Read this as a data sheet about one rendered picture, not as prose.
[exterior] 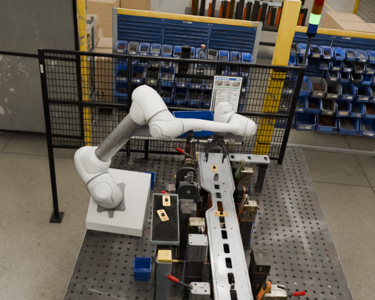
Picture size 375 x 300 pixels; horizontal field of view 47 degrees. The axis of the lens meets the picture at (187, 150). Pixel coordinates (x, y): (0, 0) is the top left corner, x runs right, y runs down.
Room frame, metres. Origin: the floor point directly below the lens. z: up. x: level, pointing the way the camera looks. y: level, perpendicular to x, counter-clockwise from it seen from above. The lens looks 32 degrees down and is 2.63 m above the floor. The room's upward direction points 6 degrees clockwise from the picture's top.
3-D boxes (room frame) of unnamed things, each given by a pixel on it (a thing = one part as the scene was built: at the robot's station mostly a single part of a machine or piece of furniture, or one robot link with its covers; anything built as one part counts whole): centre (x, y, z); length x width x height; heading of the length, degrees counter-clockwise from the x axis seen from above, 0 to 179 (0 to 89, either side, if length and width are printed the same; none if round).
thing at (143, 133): (2.81, 0.05, 1.02); 0.90 x 0.22 x 0.03; 95
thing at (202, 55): (3.03, -0.03, 1.53); 0.06 x 0.06 x 0.20
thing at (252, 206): (2.01, -0.40, 0.87); 0.12 x 0.09 x 0.35; 95
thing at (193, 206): (1.89, -0.04, 0.89); 0.13 x 0.11 x 0.38; 95
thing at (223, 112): (2.40, -0.21, 1.41); 0.13 x 0.11 x 0.16; 54
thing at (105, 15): (6.81, 1.23, 0.52); 1.20 x 0.80 x 1.05; 178
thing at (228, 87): (2.96, -0.24, 1.30); 0.23 x 0.02 x 0.31; 95
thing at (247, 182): (2.36, -0.40, 0.87); 0.12 x 0.09 x 0.35; 95
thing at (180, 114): (2.82, -0.03, 1.10); 0.30 x 0.17 x 0.13; 105
